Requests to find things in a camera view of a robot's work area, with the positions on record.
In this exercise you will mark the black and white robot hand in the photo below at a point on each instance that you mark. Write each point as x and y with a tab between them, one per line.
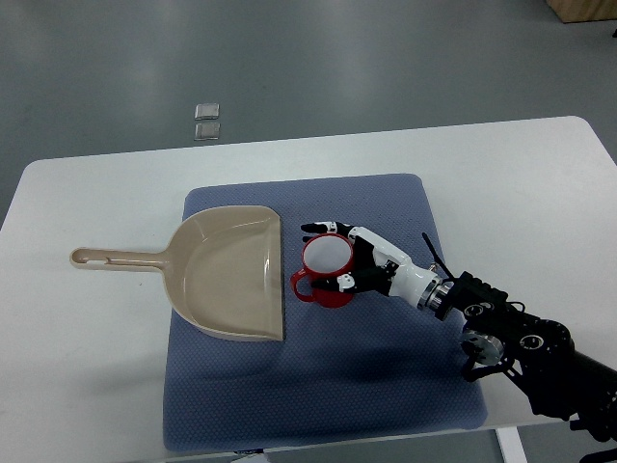
378	266

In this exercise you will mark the red mug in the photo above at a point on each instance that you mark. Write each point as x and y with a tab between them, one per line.
324	256

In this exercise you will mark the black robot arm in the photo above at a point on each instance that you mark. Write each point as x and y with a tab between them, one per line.
538	355

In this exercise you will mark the beige plastic dustpan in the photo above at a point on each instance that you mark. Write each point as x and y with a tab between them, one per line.
222	271

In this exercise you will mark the blue textured mat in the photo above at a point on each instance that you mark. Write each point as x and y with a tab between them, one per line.
374	367

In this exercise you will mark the white table leg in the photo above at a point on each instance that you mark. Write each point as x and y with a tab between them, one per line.
510	445

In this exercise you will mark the lower metal floor plate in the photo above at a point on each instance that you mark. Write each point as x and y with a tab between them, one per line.
207	131

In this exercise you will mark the metal floor plate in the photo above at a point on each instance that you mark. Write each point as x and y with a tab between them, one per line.
207	131
207	111

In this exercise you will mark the upper metal floor plate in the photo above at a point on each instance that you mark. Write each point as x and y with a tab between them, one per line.
207	111

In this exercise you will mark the wooden box corner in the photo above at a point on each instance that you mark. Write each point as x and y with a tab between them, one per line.
572	11

